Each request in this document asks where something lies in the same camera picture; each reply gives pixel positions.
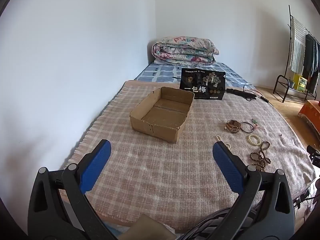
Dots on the striped hanging towel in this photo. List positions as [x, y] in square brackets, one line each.
[297, 47]

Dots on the cardboard box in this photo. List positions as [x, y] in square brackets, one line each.
[160, 125]

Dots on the orange cloth covered table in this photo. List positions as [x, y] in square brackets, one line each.
[311, 112]

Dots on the thin blue bangle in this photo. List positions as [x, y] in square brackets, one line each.
[241, 128]

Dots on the folded floral quilt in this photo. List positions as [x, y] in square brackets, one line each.
[182, 48]

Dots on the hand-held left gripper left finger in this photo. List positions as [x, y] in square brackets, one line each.
[96, 165]

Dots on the brown cushion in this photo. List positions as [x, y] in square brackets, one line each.
[147, 227]

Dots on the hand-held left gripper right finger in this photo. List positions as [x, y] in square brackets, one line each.
[228, 167]

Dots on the brown leather watch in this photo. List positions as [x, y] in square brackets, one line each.
[233, 127]

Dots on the black metal clothes rack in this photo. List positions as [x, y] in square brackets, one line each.
[290, 42]

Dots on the pink plaid blanket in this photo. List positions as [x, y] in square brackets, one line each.
[155, 170]

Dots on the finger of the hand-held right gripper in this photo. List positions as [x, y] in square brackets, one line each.
[314, 155]

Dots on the dark hanging clothes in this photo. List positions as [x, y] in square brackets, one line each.
[311, 60]

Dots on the black printed bag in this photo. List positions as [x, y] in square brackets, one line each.
[203, 85]

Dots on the blue checked bed sheet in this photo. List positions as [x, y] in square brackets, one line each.
[162, 71]

